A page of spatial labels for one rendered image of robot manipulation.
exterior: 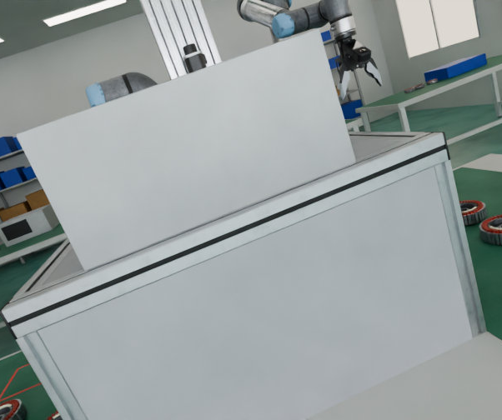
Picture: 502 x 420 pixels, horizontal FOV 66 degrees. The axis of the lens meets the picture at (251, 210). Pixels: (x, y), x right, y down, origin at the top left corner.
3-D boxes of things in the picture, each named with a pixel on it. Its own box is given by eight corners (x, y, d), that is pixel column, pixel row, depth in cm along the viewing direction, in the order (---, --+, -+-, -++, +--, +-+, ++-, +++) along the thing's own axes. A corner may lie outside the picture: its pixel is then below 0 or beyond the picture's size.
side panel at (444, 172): (387, 279, 95) (351, 155, 87) (397, 274, 95) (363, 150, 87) (473, 337, 68) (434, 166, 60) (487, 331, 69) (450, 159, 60)
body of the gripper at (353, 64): (358, 68, 137) (348, 33, 134) (369, 65, 129) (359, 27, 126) (338, 76, 136) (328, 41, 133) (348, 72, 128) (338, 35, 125)
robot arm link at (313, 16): (293, 12, 138) (307, 2, 128) (320, 3, 141) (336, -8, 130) (300, 35, 140) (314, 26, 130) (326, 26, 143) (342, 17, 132)
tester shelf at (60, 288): (82, 246, 94) (74, 229, 93) (333, 147, 103) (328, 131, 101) (14, 340, 52) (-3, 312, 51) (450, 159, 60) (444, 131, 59)
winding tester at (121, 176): (117, 215, 92) (78, 132, 87) (285, 150, 97) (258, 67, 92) (82, 272, 54) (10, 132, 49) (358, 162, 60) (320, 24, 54)
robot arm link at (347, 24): (356, 13, 124) (333, 22, 124) (360, 28, 126) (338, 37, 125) (347, 20, 132) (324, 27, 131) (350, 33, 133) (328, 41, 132)
